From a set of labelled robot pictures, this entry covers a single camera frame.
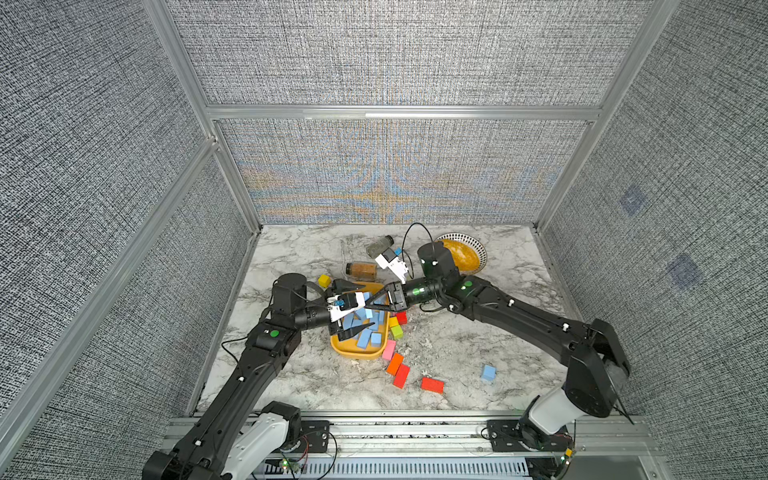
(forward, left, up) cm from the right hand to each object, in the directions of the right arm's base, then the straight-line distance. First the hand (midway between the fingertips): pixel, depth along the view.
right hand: (368, 299), depth 68 cm
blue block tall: (+1, +2, -24) cm, 25 cm away
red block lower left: (-9, -8, -27) cm, 29 cm away
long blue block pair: (-3, -1, -1) cm, 3 cm away
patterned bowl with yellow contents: (+29, -33, -22) cm, 49 cm away
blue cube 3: (+7, -3, -24) cm, 25 cm away
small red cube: (+8, -9, -25) cm, 28 cm away
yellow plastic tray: (-2, +7, -26) cm, 27 cm away
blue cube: (-9, -32, -25) cm, 42 cm away
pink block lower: (-3, -5, -25) cm, 25 cm away
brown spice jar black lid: (+25, +4, -24) cm, 35 cm away
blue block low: (+7, +8, -25) cm, 27 cm away
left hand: (+2, 0, -3) cm, 3 cm away
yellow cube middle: (+6, -6, -23) cm, 25 cm away
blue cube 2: (0, -1, -25) cm, 25 cm away
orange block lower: (-6, -7, -27) cm, 28 cm away
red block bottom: (-12, -17, -26) cm, 33 cm away
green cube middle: (+3, -8, -25) cm, 26 cm away
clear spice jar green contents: (+34, -1, -23) cm, 41 cm away
